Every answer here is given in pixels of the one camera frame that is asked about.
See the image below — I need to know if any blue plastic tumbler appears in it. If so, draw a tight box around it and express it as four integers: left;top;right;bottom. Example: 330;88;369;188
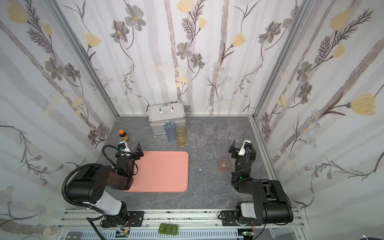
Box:
164;121;177;142

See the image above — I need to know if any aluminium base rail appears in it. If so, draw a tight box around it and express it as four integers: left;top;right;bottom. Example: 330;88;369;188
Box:
53;209;310;240

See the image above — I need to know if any clear glass two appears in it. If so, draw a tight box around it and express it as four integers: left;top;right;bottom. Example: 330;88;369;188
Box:
196;131;208;147

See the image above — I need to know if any clear glass four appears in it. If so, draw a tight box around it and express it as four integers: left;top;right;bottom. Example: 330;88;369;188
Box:
218;126;229;140

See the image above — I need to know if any yellow plastic tumbler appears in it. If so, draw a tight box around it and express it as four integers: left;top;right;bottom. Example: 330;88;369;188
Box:
174;126;187;147

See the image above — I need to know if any silver aluminium case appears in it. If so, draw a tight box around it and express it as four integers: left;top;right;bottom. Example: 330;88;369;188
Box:
149;103;186;136

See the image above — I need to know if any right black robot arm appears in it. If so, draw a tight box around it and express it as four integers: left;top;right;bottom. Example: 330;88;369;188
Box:
218;140;294;227

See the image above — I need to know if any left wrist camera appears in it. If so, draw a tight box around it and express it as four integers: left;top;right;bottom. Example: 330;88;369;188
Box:
118;141;131;155

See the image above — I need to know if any clear glass three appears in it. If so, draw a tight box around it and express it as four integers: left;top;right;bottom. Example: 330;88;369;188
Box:
204;120;216;136

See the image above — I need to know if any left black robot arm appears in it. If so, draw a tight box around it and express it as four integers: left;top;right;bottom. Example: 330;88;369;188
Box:
61;142;144;229

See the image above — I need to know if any green terminal block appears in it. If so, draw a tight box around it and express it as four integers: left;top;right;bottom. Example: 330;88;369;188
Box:
158;224;179;236

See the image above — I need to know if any clear glass one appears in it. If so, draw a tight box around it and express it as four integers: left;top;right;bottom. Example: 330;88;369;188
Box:
187;125;198;141

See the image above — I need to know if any clear glass five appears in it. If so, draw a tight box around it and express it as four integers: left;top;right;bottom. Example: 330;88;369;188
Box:
228;118;240;133

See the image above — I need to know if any frosted white cup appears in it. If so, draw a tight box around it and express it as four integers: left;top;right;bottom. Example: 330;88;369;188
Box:
216;140;230;157

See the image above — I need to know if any brown bottle orange cap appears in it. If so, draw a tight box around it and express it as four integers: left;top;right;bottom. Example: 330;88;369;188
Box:
119;130;130;142

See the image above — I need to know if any pink plastic tray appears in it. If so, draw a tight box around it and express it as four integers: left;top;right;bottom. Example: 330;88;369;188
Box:
128;151;189;193

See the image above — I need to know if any clear glass six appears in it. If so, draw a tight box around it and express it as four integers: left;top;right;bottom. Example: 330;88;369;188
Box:
229;128;243;142

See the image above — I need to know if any pink plastic cup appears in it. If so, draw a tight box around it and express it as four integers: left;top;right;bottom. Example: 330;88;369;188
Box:
218;157;231;173

